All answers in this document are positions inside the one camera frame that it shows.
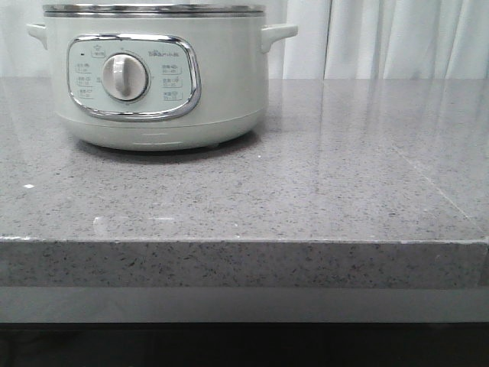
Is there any glass pot lid steel rim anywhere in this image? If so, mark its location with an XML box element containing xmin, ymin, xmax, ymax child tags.
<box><xmin>42</xmin><ymin>3</ymin><xmax>266</xmax><ymax>18</ymax></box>

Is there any pale green electric pot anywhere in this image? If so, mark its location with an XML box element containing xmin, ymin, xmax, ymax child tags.
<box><xmin>28</xmin><ymin>24</ymin><xmax>298</xmax><ymax>151</ymax></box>

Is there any white curtain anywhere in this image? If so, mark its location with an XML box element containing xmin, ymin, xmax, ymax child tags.
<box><xmin>1</xmin><ymin>1</ymin><xmax>488</xmax><ymax>80</ymax></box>

